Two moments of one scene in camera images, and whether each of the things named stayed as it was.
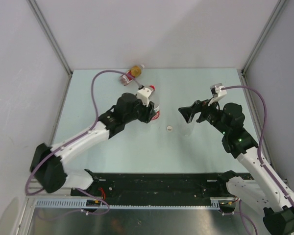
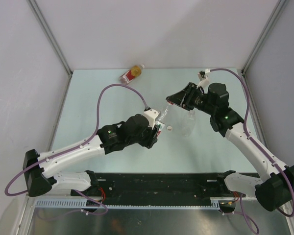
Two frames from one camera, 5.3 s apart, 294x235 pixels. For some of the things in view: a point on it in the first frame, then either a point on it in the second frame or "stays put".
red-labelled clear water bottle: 154,97 to 161,118
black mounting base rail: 159,185 stays put
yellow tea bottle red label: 135,71 stays put
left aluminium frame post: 49,35 stays put
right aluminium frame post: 279,8 stays put
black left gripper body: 143,111 to 148,136
